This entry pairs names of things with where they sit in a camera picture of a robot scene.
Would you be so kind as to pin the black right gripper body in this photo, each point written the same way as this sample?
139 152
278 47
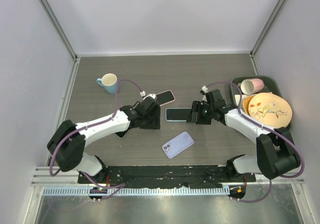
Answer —
205 115

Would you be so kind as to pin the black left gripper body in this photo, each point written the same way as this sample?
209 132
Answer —
152 122

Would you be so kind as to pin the pink white mug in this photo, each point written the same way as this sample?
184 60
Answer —
251 86

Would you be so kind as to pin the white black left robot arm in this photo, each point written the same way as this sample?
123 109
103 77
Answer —
68 143

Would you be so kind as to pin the yellow bird plate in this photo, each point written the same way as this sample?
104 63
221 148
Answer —
270 109

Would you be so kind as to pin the woven orange plate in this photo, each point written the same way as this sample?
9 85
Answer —
246 103

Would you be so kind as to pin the light blue phone case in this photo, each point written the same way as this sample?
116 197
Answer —
175 115

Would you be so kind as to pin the silver edged black smartphone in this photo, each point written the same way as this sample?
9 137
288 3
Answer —
122 134

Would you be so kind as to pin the blue ceramic mug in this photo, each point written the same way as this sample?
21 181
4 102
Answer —
109 83

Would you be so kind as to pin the lavender phone case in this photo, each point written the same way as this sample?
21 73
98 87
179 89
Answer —
177 145

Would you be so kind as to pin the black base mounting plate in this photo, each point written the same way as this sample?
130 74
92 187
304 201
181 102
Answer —
171 176

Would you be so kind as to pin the perforated white cable tray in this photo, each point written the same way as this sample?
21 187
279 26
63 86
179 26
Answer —
89 190

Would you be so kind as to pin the pink phone case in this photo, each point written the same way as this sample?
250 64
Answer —
167 98

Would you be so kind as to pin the dark green tray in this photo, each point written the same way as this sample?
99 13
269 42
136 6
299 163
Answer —
237 96

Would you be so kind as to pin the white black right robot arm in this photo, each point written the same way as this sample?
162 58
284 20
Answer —
276 153

